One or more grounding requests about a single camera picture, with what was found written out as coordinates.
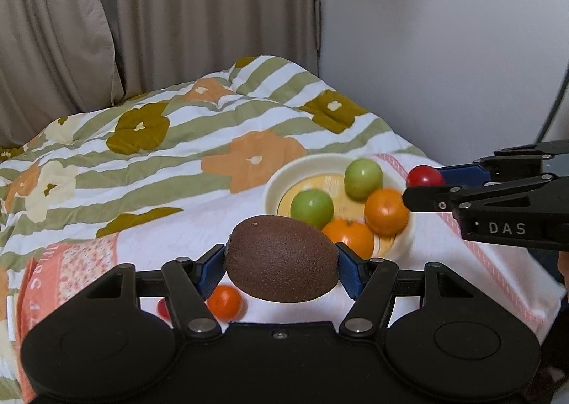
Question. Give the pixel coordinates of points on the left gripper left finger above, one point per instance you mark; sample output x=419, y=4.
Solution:
x=189, y=283

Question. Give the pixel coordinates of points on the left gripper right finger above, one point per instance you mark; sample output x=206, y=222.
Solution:
x=370, y=284

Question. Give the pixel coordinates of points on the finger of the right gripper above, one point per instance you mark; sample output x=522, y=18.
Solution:
x=465, y=175
x=448, y=198

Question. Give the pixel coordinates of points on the red cherry tomato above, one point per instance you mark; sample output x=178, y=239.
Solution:
x=424, y=175
x=162, y=309

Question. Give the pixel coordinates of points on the orange mandarin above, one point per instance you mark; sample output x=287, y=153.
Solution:
x=385, y=213
x=354, y=234

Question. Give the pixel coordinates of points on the brown kiwi fruit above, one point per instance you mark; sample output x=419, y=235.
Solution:
x=280, y=259

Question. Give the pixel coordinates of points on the person's right hand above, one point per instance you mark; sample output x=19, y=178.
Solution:
x=563, y=267

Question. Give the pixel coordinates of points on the small orange tomato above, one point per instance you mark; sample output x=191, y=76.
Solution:
x=225, y=303

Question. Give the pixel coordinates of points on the pink white towel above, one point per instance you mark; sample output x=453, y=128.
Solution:
x=411, y=336

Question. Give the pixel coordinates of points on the green apple left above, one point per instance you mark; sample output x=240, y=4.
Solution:
x=312, y=206

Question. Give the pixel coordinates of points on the green apple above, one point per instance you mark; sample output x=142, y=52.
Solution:
x=312, y=206
x=362, y=177

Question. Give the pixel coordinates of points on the green apple right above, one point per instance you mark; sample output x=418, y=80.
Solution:
x=362, y=177

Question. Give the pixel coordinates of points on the cream plate yellow centre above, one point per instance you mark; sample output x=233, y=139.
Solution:
x=325, y=172

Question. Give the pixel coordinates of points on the floral striped comforter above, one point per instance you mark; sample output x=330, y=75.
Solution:
x=88, y=176

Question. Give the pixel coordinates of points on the beige curtain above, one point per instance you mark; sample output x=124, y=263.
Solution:
x=61, y=57

